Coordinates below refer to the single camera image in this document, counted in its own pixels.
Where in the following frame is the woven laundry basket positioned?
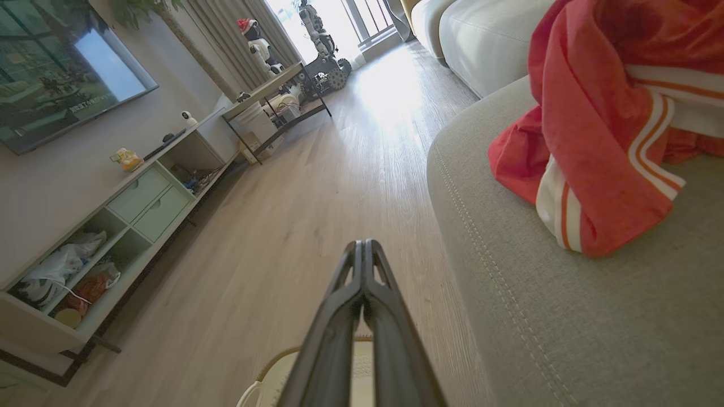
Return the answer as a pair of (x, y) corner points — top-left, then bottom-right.
(236, 334), (375, 407)

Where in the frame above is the balcony glass door with railing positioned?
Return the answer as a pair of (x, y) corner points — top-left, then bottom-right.
(266, 0), (397, 64)

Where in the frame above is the black remote control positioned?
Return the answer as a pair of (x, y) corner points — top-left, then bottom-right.
(143, 129), (188, 162)

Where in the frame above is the grey curtain beside sofa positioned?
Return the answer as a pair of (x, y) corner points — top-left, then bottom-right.
(387, 0), (417, 44)

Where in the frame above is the yellow and grey sofa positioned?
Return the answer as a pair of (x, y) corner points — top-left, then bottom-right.
(402, 0), (724, 407)

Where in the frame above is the tall green potted tree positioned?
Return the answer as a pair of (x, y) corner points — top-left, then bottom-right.
(110, 0), (242, 103)

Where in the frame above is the wall-mounted flat television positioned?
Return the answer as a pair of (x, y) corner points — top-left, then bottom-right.
(0, 0), (159, 155)

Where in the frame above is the white bucket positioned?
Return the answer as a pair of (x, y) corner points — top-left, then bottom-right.
(232, 102), (279, 143)

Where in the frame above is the wheeled grey robot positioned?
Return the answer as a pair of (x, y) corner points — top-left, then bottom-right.
(296, 0), (353, 98)

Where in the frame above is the long white television cabinet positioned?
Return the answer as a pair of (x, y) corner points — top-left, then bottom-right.
(0, 106), (245, 388)

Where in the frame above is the yellow duck toy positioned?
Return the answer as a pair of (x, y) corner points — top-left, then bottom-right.
(110, 148), (145, 174)

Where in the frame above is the orange plastic bag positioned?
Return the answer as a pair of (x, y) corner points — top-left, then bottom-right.
(55, 262), (122, 330)

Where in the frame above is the round side table black frame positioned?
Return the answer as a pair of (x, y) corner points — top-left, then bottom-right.
(222, 61), (333, 166)

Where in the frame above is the grey curtain beside tree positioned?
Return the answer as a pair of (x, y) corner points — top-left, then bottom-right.
(181, 0), (304, 94)

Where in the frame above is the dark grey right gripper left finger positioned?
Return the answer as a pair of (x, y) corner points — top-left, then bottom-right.
(277, 240), (365, 407)

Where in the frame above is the white plastic bag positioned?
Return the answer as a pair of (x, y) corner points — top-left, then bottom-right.
(17, 228), (109, 307)

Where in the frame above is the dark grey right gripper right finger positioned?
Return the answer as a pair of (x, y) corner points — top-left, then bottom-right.
(362, 239), (449, 407)

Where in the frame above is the cardboard box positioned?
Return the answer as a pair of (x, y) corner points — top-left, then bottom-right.
(240, 133), (285, 163)

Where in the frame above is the white robot with santa hat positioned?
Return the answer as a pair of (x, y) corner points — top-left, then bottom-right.
(236, 18), (285, 77)

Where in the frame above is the red garment with striped trim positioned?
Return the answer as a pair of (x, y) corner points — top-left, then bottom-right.
(488, 0), (724, 259)

